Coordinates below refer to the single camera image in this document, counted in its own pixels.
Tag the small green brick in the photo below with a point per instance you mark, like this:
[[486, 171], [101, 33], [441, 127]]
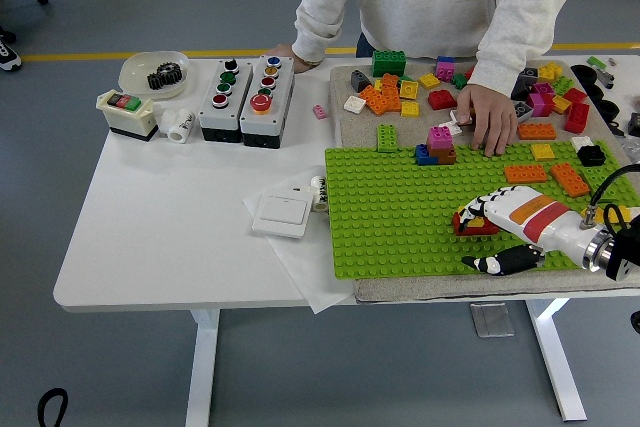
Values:
[[459, 80], [405, 78]]

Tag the small pink brick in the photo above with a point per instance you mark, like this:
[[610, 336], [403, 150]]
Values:
[[320, 111]]

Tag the person's right hand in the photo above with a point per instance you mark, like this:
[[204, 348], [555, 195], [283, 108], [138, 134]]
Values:
[[300, 64]]

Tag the small white brick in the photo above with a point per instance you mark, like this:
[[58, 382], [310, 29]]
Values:
[[582, 142]]

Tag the white printed cylinder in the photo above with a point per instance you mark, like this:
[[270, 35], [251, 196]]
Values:
[[320, 194], [182, 127]]

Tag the yellow floor tape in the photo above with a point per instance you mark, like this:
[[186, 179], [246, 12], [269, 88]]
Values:
[[75, 56]]

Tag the white paper sheet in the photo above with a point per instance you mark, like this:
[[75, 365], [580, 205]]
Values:
[[305, 272]]

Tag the white wall switch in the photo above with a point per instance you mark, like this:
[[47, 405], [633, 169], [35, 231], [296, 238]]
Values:
[[282, 212]]

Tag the person's right forearm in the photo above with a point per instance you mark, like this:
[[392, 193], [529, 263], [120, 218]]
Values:
[[320, 22]]

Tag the yellow two-by-two brick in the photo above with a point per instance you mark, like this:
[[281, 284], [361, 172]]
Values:
[[409, 90], [561, 104], [601, 214], [550, 71], [477, 222], [543, 152], [429, 80]]

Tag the light grey brick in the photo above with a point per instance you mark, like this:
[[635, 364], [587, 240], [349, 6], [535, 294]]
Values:
[[525, 111], [530, 74]]

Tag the small yellow brick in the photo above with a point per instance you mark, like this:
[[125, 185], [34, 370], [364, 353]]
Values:
[[377, 84]]

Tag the translucent yellow brick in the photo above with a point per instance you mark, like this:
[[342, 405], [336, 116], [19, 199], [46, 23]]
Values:
[[410, 109]]

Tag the small orange brick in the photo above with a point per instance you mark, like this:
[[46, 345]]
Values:
[[390, 80]]

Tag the grey four-button control box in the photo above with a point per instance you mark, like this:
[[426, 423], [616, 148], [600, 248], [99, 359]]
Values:
[[210, 119]]

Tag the grey emergency-stop control box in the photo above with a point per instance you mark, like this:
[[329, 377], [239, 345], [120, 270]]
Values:
[[257, 124]]

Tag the silver floor plate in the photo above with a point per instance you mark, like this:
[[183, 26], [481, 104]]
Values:
[[492, 319]]

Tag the blue brick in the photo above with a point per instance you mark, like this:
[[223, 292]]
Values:
[[425, 157], [445, 59]]

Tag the grey-brown mat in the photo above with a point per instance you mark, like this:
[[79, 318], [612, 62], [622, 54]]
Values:
[[425, 119]]

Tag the brown brick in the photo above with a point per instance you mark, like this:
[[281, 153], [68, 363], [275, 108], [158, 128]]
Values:
[[446, 154]]

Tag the white square tile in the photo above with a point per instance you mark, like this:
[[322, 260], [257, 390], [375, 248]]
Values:
[[455, 116], [355, 104], [454, 127]]

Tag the white table leg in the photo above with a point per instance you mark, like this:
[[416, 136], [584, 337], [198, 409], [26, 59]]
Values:
[[202, 372], [560, 372]]

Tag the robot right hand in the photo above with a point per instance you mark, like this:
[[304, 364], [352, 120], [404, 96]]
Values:
[[535, 217]]

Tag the red two-by-four brick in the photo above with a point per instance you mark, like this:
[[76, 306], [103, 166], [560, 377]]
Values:
[[577, 117], [480, 232]]

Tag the orange two-by-four brick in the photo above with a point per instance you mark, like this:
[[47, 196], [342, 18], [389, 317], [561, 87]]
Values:
[[392, 97], [537, 131], [570, 179], [374, 99], [525, 174]]

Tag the black brick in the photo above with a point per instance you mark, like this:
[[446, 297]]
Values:
[[592, 156]]

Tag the black and white sneaker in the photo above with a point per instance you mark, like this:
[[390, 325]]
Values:
[[7, 57]]

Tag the cream red-green switch box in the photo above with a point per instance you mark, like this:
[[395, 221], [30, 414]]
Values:
[[127, 119]]

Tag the large dark green brick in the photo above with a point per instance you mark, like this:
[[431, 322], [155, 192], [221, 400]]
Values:
[[389, 64]]

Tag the black rubber wheel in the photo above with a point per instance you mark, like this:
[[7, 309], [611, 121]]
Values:
[[582, 78], [592, 97], [607, 116]]

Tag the green two-by-four plate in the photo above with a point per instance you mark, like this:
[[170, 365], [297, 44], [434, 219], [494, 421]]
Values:
[[595, 174]]

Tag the red two-by-two brick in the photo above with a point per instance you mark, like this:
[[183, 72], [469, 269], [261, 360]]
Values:
[[470, 74], [442, 99], [575, 95]]

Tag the black gear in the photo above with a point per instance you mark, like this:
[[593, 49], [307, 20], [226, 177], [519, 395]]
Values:
[[156, 82], [172, 72]]

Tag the person's left forearm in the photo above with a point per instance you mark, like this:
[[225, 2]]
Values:
[[510, 57]]

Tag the small green tile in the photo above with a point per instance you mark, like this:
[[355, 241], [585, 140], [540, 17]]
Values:
[[597, 61]]

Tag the white pipe fitting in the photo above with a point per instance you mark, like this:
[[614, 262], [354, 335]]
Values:
[[165, 122]]

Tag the white plastic bowl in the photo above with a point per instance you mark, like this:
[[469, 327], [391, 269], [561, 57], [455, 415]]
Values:
[[135, 72]]

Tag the person's left hand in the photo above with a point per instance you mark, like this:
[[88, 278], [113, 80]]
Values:
[[492, 112]]

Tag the pink two-by-two brick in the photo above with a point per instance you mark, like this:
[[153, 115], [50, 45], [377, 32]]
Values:
[[444, 71], [440, 137]]

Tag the dark grey slope brick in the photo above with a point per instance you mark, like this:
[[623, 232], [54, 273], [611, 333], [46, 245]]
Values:
[[360, 81]]

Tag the small black box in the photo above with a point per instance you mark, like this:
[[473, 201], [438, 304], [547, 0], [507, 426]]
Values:
[[635, 124]]

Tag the magenta brick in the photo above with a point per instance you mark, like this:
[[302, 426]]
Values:
[[540, 104], [542, 88]]

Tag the clear plastic bag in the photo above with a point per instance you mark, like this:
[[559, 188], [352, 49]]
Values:
[[631, 149]]

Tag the green studded baseplate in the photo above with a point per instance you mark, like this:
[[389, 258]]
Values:
[[390, 207]]

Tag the lime two-by-two brick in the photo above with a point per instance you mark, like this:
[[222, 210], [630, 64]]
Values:
[[563, 85]]

